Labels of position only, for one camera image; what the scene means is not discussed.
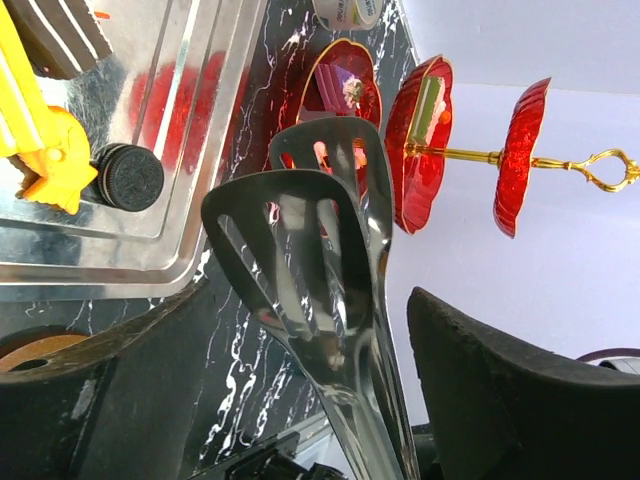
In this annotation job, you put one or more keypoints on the brown chocolate layered cake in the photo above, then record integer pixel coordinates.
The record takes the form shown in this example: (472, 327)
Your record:
(62, 39)

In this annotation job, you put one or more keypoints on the clear tape roll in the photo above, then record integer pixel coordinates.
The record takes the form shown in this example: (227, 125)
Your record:
(348, 15)

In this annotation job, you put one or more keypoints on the orange fish shaped pastry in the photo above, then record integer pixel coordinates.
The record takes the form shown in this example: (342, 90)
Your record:
(63, 170)

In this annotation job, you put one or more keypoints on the brown wooden coaster left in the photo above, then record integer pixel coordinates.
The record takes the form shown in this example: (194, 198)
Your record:
(30, 354)

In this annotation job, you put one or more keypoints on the red white strawberry cake slice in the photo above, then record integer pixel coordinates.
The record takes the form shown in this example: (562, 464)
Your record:
(339, 89)

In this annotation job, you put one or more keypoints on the yellow orange cake piece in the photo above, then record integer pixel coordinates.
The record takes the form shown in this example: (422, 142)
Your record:
(26, 121)

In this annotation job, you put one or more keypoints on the red three-tier cake stand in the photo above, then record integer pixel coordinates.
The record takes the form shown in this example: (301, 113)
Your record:
(417, 170)

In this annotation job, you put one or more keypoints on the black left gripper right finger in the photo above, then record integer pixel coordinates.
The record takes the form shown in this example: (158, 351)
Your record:
(502, 408)

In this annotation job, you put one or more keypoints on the dark chocolate cookie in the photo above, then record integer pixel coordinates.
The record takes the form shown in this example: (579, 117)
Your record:
(130, 177)

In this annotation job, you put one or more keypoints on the silver metal tray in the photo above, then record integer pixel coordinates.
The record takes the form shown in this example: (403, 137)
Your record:
(172, 86)

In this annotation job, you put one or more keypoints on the green striped macaron cake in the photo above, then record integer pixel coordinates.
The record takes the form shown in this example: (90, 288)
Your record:
(429, 107)

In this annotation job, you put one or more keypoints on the silver metal serving tongs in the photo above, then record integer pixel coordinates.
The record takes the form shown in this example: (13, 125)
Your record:
(304, 245)

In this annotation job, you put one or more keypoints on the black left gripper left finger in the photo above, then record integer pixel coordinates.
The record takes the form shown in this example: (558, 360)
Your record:
(122, 404)

